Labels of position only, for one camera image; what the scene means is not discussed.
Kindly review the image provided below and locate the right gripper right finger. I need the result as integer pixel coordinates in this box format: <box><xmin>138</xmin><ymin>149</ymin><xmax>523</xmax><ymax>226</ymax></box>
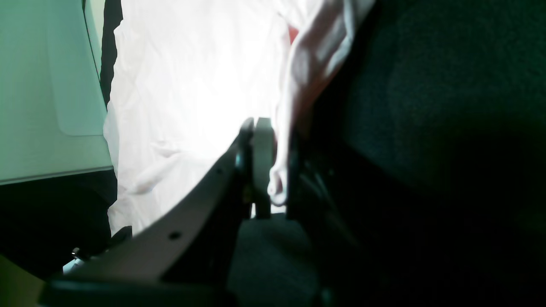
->
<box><xmin>285</xmin><ymin>132</ymin><xmax>381</xmax><ymax>307</ymax></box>

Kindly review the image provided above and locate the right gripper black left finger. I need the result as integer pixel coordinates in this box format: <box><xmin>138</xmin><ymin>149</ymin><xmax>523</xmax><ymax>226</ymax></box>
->
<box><xmin>41</xmin><ymin>117</ymin><xmax>273</xmax><ymax>307</ymax></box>

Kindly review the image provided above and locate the pink T-shirt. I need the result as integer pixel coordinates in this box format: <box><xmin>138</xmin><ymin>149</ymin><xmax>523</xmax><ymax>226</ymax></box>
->
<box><xmin>103</xmin><ymin>0</ymin><xmax>375</xmax><ymax>235</ymax></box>

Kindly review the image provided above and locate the black table cloth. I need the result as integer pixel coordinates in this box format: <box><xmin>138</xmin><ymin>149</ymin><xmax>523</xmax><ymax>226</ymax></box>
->
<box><xmin>1</xmin><ymin>0</ymin><xmax>545</xmax><ymax>307</ymax></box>

